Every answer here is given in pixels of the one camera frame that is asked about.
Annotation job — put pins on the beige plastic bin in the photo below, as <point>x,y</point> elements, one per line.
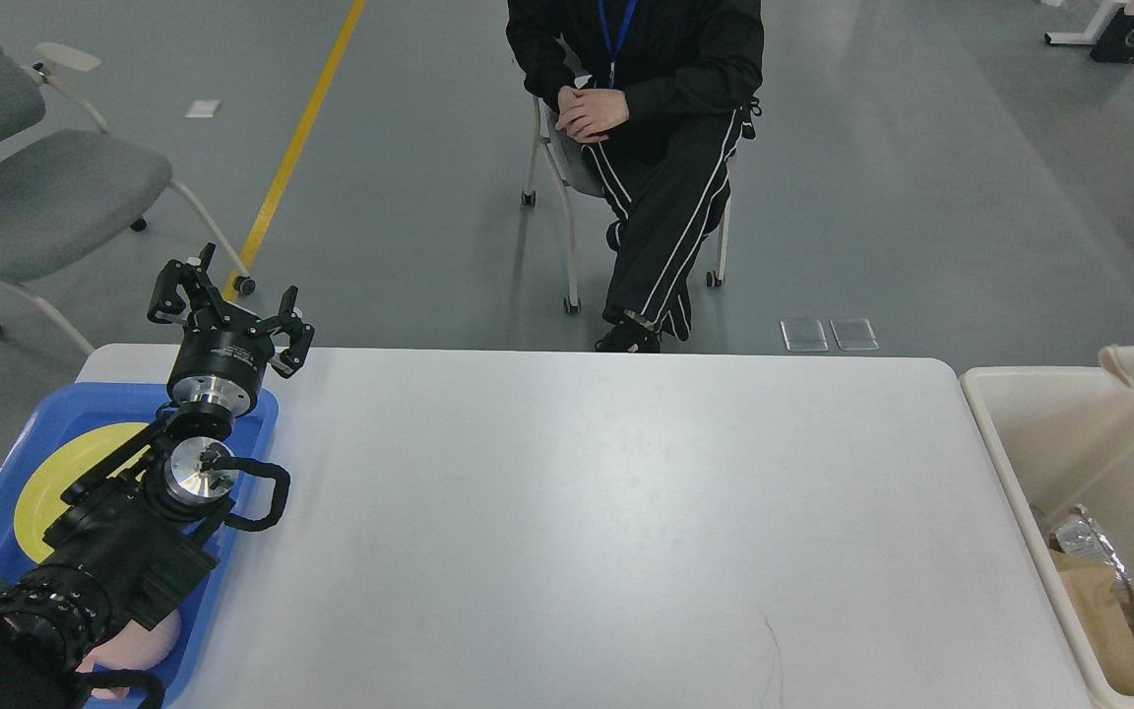
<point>1061,437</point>

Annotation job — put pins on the white chair under person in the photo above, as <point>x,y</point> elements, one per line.
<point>570,175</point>

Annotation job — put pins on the blue plastic tray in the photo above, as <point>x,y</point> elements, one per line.
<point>87,406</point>

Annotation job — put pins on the yellow plastic plate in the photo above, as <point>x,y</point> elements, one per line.
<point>39,504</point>

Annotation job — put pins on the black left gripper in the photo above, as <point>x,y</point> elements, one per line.
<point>214,364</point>

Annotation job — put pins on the foil wrapper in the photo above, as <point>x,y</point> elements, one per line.
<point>1080,534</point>

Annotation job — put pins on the white desk base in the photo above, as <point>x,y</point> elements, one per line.
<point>1109,34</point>

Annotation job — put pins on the brown paper bag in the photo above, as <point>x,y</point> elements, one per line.
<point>1091,588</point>

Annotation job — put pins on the grey office chair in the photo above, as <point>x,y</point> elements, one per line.
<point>68,193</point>

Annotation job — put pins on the pink plastic mug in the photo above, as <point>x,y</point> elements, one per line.
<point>135,647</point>

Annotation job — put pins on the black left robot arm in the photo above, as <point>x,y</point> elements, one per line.
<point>130,545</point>

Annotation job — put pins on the person in black tracksuit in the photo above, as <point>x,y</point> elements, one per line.
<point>656,95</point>

